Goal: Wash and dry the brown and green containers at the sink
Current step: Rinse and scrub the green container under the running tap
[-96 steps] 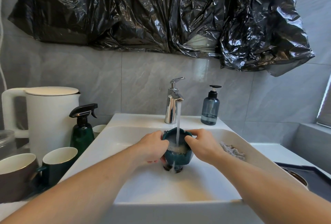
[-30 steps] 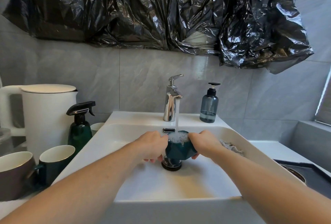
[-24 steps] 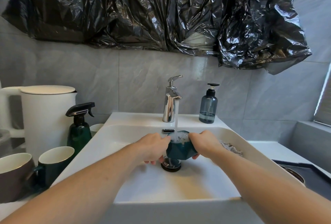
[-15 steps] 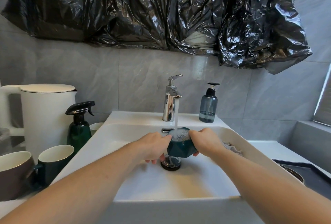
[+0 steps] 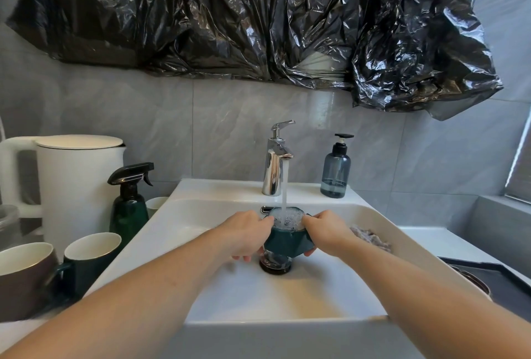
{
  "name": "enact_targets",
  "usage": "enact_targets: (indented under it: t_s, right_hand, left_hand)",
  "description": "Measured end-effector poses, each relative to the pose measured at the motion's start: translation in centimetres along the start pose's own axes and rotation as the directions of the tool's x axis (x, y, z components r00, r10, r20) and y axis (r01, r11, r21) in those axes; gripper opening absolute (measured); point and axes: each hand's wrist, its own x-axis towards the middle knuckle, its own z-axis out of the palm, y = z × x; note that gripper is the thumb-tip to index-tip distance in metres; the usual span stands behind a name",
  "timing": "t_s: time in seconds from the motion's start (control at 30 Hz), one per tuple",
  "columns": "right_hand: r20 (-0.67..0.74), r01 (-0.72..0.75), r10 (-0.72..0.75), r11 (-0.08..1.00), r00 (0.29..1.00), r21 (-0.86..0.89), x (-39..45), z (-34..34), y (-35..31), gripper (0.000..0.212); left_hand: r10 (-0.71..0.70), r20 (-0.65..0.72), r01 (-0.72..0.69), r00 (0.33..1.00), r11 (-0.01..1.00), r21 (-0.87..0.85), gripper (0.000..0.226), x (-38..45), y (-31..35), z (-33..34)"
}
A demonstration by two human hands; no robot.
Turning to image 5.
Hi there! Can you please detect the dark green mug white inside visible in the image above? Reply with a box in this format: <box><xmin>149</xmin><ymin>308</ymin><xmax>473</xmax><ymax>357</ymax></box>
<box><xmin>54</xmin><ymin>232</ymin><xmax>123</xmax><ymax>301</ymax></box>

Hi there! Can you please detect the white electric kettle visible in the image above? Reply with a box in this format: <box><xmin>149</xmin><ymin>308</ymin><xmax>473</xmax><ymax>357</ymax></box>
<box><xmin>0</xmin><ymin>135</ymin><xmax>126</xmax><ymax>262</ymax></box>

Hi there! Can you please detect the black plastic sheet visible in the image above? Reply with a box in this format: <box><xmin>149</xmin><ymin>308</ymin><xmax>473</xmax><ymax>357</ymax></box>
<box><xmin>6</xmin><ymin>0</ymin><xmax>504</xmax><ymax>122</ymax></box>

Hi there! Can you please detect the white ceramic sink basin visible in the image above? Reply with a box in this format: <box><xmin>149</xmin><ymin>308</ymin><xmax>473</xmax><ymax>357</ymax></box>
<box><xmin>83</xmin><ymin>178</ymin><xmax>494</xmax><ymax>359</ymax></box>

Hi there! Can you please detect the pale green mug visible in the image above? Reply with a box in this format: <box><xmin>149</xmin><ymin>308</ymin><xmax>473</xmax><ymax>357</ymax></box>
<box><xmin>145</xmin><ymin>196</ymin><xmax>170</xmax><ymax>219</ymax></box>

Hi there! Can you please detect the black tray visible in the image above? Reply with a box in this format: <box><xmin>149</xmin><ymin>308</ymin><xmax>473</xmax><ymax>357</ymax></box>
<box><xmin>438</xmin><ymin>256</ymin><xmax>531</xmax><ymax>317</ymax></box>

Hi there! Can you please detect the person's right forearm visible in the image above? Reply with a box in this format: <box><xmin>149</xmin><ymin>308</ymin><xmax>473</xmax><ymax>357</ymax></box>
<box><xmin>332</xmin><ymin>229</ymin><xmax>531</xmax><ymax>359</ymax></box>

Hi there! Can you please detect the dark sink drain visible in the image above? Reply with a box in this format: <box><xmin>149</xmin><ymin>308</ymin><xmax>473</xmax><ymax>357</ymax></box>
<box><xmin>259</xmin><ymin>248</ymin><xmax>293</xmax><ymax>276</ymax></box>

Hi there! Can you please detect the person's left hand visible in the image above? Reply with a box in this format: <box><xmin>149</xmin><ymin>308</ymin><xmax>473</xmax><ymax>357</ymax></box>
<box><xmin>215</xmin><ymin>210</ymin><xmax>275</xmax><ymax>263</ymax></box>

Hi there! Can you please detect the person's right hand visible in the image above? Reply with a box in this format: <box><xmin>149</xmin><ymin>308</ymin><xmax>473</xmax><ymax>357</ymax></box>
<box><xmin>303</xmin><ymin>210</ymin><xmax>360</xmax><ymax>258</ymax></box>

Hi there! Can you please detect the grey cleaning cloth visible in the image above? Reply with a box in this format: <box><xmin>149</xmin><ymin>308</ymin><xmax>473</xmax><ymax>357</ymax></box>
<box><xmin>349</xmin><ymin>225</ymin><xmax>392</xmax><ymax>253</ymax></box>

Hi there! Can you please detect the clear plastic container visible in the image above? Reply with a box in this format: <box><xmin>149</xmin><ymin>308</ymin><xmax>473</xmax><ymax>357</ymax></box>
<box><xmin>0</xmin><ymin>204</ymin><xmax>21</xmax><ymax>252</ymax></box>

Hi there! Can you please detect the dark green mug with suds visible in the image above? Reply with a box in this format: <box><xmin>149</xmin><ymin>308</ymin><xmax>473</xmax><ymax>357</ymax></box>
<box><xmin>263</xmin><ymin>207</ymin><xmax>317</xmax><ymax>257</ymax></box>

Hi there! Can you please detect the dark green spray bottle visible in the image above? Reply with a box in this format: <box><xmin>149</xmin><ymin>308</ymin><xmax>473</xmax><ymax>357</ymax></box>
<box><xmin>107</xmin><ymin>162</ymin><xmax>155</xmax><ymax>249</ymax></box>

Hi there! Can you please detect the grey-blue pump soap bottle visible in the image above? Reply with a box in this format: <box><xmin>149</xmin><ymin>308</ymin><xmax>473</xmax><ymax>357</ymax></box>
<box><xmin>320</xmin><ymin>134</ymin><xmax>355</xmax><ymax>199</ymax></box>

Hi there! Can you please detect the brown rimmed dish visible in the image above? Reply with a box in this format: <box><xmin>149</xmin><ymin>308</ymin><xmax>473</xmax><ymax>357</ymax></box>
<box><xmin>450</xmin><ymin>265</ymin><xmax>493</xmax><ymax>301</ymax></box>

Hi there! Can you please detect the chrome faucet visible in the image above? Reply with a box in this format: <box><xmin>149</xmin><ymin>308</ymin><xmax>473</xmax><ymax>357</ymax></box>
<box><xmin>262</xmin><ymin>120</ymin><xmax>296</xmax><ymax>197</ymax></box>

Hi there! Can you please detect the person's left forearm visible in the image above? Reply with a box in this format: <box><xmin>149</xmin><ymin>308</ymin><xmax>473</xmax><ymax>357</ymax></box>
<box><xmin>0</xmin><ymin>217</ymin><xmax>233</xmax><ymax>359</ymax></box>

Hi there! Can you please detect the brown mug white inside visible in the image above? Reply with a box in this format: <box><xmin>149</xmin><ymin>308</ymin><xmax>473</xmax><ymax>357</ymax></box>
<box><xmin>0</xmin><ymin>242</ymin><xmax>61</xmax><ymax>323</ymax></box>

